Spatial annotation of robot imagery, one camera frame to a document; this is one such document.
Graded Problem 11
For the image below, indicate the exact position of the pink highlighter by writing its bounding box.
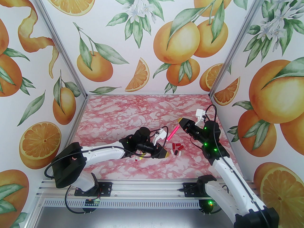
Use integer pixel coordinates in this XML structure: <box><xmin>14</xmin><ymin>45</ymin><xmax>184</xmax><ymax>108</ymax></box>
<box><xmin>166</xmin><ymin>125</ymin><xmax>180</xmax><ymax>141</ymax></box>

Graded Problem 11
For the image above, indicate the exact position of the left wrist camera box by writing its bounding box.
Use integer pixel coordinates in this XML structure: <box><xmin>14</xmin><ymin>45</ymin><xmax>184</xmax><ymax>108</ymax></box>
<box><xmin>153</xmin><ymin>128</ymin><xmax>165</xmax><ymax>145</ymax></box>

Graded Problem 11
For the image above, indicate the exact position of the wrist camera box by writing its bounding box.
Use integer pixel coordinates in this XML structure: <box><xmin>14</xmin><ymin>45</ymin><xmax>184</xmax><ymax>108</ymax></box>
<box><xmin>195</xmin><ymin>109</ymin><xmax>207</xmax><ymax>125</ymax></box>
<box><xmin>153</xmin><ymin>128</ymin><xmax>165</xmax><ymax>145</ymax></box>

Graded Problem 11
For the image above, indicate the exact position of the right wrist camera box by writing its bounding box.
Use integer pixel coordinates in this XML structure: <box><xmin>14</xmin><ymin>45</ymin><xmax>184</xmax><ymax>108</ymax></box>
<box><xmin>195</xmin><ymin>109</ymin><xmax>207</xmax><ymax>125</ymax></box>

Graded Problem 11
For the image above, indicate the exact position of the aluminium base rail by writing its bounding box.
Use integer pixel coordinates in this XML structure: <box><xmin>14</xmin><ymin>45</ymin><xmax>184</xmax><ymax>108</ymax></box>
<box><xmin>36</xmin><ymin>178</ymin><xmax>260</xmax><ymax>200</ymax></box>

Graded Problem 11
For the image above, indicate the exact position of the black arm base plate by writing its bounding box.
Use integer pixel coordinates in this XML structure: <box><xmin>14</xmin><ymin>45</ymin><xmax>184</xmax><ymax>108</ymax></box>
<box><xmin>74</xmin><ymin>181</ymin><xmax>112</xmax><ymax>196</ymax></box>
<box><xmin>182</xmin><ymin>182</ymin><xmax>207</xmax><ymax>197</ymax></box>

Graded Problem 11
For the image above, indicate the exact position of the slotted metal cable tray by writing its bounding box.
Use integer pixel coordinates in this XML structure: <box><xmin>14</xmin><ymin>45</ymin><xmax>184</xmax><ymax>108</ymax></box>
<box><xmin>43</xmin><ymin>199</ymin><xmax>226</xmax><ymax>209</ymax></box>

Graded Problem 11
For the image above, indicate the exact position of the black base cable loop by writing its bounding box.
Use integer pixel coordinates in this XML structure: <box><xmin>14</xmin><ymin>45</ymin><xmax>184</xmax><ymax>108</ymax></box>
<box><xmin>64</xmin><ymin>187</ymin><xmax>95</xmax><ymax>214</ymax></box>
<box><xmin>199</xmin><ymin>199</ymin><xmax>225</xmax><ymax>215</ymax></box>

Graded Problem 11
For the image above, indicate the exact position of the aluminium corner post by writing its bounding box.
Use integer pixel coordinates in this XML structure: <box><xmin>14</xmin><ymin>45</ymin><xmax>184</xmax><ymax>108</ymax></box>
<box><xmin>208</xmin><ymin>0</ymin><xmax>273</xmax><ymax>98</ymax></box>
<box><xmin>28</xmin><ymin>0</ymin><xmax>89</xmax><ymax>100</ymax></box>

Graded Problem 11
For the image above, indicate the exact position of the aluminium frame leg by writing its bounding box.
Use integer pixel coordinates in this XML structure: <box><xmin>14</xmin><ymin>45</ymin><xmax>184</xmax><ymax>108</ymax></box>
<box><xmin>28</xmin><ymin>195</ymin><xmax>44</xmax><ymax>228</ymax></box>

